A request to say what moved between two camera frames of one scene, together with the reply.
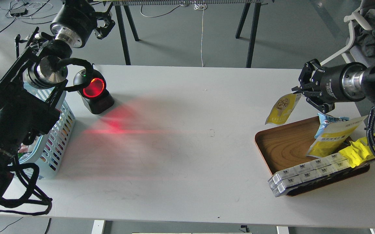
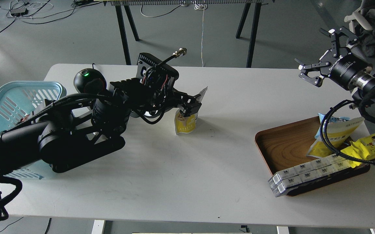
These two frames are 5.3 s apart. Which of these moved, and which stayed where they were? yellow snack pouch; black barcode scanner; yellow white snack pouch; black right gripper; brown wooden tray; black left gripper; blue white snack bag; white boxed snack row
Moved: yellow snack pouch; black left gripper; black right gripper
Stayed: brown wooden tray; blue white snack bag; yellow white snack pouch; black barcode scanner; white boxed snack row
